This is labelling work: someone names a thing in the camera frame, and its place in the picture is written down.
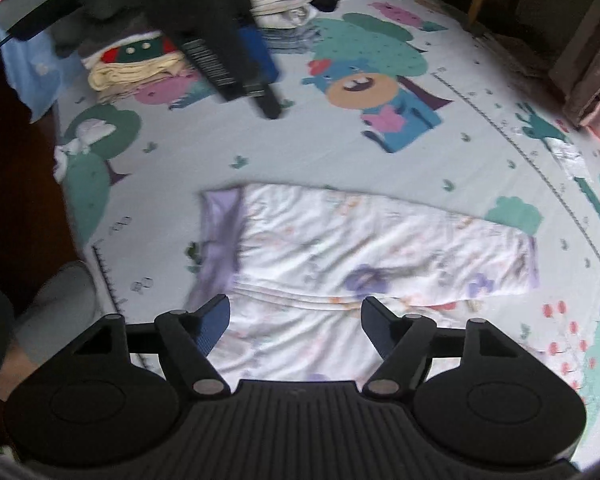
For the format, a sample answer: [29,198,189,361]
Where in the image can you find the cartoon animal play mat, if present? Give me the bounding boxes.
[56,0,600,467]

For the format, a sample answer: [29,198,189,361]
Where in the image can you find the pink striped curtain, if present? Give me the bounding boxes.
[550,8,600,139]

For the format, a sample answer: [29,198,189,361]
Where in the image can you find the grey folded garment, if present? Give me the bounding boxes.
[260,25,321,54]

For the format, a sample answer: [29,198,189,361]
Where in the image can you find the white floral purple-trim pants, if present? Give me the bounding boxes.
[189,183,539,387]

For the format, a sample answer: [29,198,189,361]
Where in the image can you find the pink and blue blanket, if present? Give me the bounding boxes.
[0,0,85,122]

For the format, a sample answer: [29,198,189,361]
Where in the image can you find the folded yellow red green clothes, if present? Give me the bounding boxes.
[79,30,189,103]

